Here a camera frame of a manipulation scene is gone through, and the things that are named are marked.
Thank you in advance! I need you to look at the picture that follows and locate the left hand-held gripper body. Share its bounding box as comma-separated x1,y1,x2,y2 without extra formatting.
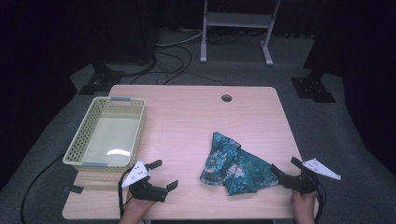
120,160,168,203

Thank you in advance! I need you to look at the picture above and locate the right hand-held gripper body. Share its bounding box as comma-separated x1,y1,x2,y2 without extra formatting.
280,158,342,194

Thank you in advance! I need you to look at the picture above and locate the pale yellow plastic basket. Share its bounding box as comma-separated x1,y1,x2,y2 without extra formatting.
62,96,148,173

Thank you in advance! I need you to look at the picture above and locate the teal floral cloth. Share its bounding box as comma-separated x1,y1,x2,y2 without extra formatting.
199,131,280,197

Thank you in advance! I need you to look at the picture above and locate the person's right hand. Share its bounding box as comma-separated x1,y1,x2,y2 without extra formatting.
290,189,319,224

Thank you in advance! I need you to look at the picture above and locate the person's left hand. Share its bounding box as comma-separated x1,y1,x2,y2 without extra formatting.
119,189,156,224

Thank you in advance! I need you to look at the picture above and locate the black tape strip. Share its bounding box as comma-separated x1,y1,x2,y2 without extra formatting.
63,184,85,195

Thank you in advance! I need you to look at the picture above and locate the black stand base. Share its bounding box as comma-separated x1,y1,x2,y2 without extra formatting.
290,70,337,104
78,61,125,96

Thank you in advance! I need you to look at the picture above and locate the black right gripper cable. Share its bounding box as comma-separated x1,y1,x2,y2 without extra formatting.
313,181,327,224

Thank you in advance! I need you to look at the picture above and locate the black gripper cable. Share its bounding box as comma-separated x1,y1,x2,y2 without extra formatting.
118,167,135,219
313,181,327,224

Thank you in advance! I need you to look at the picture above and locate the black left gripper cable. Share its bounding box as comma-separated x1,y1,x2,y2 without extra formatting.
118,167,135,219

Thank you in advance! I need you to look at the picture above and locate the long black floor cable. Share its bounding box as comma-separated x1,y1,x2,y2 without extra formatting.
20,154,67,224

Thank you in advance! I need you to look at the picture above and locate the white floor cable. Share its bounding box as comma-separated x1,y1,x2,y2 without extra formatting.
155,30,204,49

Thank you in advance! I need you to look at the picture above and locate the white metal stand frame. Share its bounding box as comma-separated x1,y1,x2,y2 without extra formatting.
199,0,282,67

